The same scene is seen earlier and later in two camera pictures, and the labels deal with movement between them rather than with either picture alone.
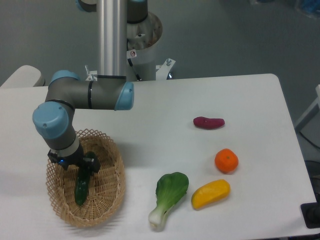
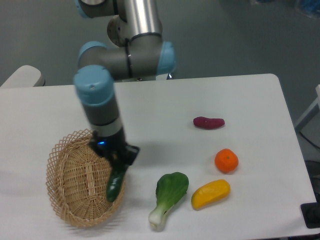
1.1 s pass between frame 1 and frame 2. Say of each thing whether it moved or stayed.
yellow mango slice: stayed
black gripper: moved
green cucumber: moved
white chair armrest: stayed
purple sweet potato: stayed
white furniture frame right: stayed
